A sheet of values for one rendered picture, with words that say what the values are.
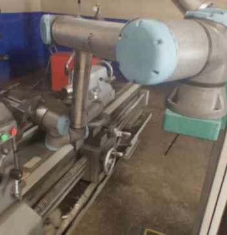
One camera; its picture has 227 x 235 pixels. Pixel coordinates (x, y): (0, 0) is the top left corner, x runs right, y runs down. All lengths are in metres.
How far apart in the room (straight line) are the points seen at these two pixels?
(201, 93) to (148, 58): 0.23
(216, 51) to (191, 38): 0.10
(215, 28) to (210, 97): 0.18
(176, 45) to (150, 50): 0.06
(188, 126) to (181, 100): 0.08
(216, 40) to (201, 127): 0.24
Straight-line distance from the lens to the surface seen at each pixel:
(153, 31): 0.60
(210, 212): 1.17
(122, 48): 0.67
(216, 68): 0.77
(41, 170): 1.60
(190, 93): 0.78
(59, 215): 1.94
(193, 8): 1.42
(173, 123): 0.80
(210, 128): 0.79
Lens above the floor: 1.77
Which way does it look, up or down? 25 degrees down
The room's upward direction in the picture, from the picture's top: 4 degrees clockwise
